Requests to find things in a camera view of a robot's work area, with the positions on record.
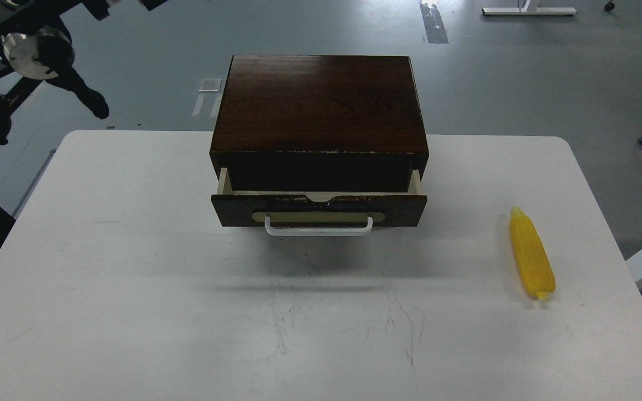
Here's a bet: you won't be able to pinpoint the grey floor tape strip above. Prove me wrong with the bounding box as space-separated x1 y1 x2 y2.
419 1 449 44

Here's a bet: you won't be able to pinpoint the yellow corn cob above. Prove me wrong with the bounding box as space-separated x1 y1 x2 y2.
509 206 556 301

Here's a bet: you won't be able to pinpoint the dark wooden drawer front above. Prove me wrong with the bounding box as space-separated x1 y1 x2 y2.
211 168 428 228

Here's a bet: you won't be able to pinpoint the white floor tape marks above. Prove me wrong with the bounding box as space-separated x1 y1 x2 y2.
191 78 225 119

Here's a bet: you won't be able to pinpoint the dark wooden drawer cabinet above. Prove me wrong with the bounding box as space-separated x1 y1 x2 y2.
210 54 430 192

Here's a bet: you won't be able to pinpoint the white drawer handle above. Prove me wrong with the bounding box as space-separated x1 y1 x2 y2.
264 215 374 238

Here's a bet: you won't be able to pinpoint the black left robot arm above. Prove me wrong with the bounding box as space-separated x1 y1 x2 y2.
0 1 110 248

